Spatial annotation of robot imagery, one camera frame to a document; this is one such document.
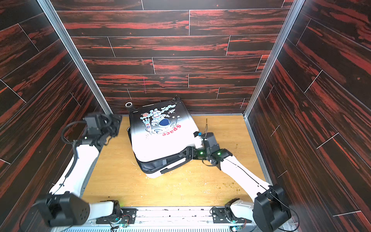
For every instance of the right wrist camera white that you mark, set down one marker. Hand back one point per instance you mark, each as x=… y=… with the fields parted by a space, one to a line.
x=198 y=139

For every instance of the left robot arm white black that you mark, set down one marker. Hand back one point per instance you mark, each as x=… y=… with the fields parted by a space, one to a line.
x=63 y=205

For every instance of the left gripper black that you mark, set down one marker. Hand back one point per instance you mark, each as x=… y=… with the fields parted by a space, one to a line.
x=115 y=121

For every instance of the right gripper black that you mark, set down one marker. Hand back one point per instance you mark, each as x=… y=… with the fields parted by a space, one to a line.
x=190 y=153

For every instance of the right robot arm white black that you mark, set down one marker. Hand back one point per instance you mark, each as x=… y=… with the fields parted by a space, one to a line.
x=269 y=211

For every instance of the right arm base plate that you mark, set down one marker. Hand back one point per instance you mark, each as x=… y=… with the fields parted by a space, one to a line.
x=223 y=215

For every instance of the black white astronaut suitcase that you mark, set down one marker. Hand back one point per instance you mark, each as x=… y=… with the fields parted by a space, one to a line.
x=160 y=134

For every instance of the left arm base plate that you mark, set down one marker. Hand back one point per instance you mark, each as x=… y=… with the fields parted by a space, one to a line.
x=127 y=216

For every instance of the aluminium front rail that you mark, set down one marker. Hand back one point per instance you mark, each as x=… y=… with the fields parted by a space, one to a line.
x=167 y=219

